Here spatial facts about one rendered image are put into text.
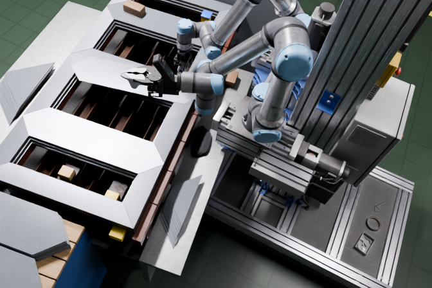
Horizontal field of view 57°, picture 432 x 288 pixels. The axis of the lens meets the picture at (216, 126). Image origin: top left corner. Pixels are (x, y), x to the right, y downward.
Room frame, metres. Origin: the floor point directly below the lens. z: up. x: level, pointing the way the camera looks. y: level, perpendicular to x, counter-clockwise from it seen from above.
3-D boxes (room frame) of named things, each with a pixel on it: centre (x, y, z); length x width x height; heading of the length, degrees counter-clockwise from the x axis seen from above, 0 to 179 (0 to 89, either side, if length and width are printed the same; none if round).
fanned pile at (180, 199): (0.74, 0.12, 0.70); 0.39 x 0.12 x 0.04; 170
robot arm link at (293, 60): (0.96, -0.20, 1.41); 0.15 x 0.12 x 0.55; 8
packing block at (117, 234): (0.53, 0.34, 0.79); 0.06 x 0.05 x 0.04; 80
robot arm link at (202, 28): (1.47, 0.14, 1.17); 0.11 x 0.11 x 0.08; 25
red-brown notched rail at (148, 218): (1.30, 0.11, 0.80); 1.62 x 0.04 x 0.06; 170
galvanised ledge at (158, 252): (1.09, 0.03, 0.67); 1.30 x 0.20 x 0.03; 170
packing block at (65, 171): (0.77, 0.65, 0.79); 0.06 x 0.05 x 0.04; 80
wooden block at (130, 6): (1.86, 0.62, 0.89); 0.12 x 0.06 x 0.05; 73
